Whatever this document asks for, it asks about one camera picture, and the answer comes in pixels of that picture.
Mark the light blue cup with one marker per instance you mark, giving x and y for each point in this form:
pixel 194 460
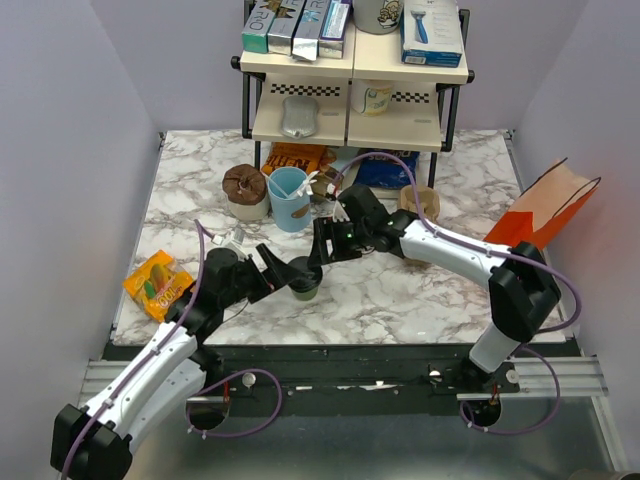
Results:
pixel 290 202

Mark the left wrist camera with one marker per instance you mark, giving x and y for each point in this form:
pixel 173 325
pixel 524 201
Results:
pixel 232 240

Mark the black plastic cup lid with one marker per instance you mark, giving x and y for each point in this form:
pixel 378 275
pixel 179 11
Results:
pixel 306 277

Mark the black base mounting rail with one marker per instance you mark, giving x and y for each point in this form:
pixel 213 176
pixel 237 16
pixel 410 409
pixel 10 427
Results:
pixel 252 381

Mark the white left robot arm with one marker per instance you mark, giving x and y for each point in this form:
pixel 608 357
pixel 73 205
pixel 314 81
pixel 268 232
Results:
pixel 99 439

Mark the green paper coffee cup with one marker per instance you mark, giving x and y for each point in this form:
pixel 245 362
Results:
pixel 305 295

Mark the grey cartoon mug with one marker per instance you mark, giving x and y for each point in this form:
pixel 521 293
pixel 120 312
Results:
pixel 377 16

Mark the brown cardboard cup carrier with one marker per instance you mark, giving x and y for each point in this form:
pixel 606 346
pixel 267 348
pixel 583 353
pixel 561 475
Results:
pixel 428 201

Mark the brown and white pouch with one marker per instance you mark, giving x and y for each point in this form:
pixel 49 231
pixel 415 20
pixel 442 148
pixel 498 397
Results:
pixel 246 191

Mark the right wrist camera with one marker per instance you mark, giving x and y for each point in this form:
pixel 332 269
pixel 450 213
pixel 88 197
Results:
pixel 338 214

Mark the blue razor package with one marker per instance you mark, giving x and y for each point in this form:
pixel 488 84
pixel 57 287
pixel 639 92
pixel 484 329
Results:
pixel 431 34

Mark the purple white toothpaste box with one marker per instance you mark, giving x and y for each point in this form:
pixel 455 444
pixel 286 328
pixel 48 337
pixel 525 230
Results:
pixel 333 33

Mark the orange snack bag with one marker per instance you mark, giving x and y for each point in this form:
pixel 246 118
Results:
pixel 306 157

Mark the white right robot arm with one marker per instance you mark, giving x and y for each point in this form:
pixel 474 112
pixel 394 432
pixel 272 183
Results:
pixel 521 288

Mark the olive brown small package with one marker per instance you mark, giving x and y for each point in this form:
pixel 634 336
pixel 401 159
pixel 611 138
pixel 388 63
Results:
pixel 322 181

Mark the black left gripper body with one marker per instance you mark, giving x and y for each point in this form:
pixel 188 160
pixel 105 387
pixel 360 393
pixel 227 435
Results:
pixel 250 284

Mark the orange snack packet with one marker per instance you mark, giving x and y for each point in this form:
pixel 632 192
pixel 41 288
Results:
pixel 157 284

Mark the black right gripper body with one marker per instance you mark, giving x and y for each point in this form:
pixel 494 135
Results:
pixel 361 231

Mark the blue Doritos chip bag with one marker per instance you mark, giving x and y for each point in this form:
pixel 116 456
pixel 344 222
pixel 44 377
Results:
pixel 377 171

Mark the teal toothpaste box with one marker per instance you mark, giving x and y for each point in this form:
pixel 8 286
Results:
pixel 257 26

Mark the silver blue toothpaste box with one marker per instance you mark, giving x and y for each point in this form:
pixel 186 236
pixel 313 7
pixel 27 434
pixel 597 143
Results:
pixel 306 39

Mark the orange paper gift bag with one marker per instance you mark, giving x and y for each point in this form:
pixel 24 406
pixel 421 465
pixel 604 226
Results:
pixel 544 208

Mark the cream two-tier shelf rack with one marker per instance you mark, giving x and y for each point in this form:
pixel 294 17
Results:
pixel 421 116

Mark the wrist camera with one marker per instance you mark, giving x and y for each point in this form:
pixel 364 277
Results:
pixel 232 240
pixel 338 214

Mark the white printed paper cup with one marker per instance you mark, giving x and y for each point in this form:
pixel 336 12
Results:
pixel 370 97

